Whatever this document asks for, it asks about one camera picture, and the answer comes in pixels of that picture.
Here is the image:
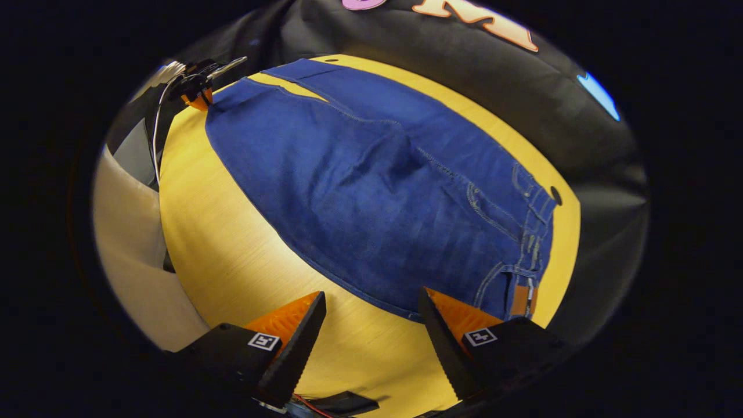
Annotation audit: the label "thin white cable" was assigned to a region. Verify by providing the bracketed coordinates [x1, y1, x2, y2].
[152, 75, 182, 184]

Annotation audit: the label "black backdrop cloth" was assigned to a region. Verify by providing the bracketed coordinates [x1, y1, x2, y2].
[107, 0, 650, 349]

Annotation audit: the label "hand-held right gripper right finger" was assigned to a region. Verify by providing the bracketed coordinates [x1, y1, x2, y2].
[418, 287, 574, 405]

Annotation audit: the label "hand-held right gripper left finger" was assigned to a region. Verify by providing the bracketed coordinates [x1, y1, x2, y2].
[164, 291, 327, 410]

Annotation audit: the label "blue denim jeans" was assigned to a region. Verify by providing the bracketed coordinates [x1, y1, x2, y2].
[205, 58, 557, 323]

